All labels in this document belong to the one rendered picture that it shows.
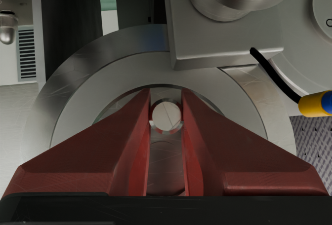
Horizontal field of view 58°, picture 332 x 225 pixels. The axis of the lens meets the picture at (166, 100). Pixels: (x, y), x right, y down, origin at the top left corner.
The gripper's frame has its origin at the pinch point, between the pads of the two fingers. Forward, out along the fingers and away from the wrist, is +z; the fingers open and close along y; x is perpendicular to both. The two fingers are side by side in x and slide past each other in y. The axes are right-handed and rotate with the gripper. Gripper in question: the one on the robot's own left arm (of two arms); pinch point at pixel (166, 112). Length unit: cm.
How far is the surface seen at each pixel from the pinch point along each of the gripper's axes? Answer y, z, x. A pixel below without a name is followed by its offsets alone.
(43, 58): 6.8, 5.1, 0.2
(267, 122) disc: -5.5, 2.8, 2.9
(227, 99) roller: -3.2, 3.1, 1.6
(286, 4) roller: -7.1, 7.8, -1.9
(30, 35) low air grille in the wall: 127, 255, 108
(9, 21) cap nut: 25.0, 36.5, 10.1
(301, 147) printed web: -16.6, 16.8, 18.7
